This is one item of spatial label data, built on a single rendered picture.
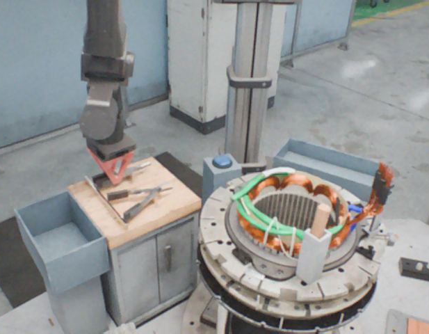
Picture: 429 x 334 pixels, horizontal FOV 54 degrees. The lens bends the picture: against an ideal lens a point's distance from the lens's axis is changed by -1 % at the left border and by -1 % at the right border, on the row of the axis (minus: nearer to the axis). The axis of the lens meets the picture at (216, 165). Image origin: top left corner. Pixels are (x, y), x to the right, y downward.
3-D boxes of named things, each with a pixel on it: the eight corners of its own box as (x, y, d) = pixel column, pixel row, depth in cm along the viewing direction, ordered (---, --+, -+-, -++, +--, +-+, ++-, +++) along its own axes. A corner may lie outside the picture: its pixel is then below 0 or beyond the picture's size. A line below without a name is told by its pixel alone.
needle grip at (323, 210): (318, 244, 60) (328, 213, 57) (306, 239, 61) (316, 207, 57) (322, 238, 61) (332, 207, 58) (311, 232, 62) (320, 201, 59)
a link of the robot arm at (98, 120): (135, 49, 74) (84, 42, 72) (131, 74, 64) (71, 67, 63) (130, 110, 80) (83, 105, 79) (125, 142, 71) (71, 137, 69)
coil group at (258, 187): (256, 204, 78) (258, 185, 76) (249, 199, 79) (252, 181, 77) (280, 192, 81) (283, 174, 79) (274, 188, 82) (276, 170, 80)
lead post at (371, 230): (378, 234, 74) (397, 179, 67) (368, 239, 72) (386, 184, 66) (370, 227, 75) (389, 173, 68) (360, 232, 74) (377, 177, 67)
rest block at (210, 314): (230, 306, 93) (231, 300, 92) (220, 325, 89) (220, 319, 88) (213, 299, 95) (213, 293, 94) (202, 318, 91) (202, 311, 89)
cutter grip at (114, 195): (108, 202, 80) (107, 195, 80) (107, 199, 81) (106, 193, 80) (128, 197, 82) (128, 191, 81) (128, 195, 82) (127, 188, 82)
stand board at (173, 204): (110, 250, 75) (108, 240, 74) (68, 195, 88) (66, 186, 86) (201, 208, 86) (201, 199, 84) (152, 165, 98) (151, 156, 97)
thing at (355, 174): (362, 253, 113) (391, 165, 98) (352, 281, 105) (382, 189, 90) (275, 222, 123) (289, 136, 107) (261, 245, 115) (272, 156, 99)
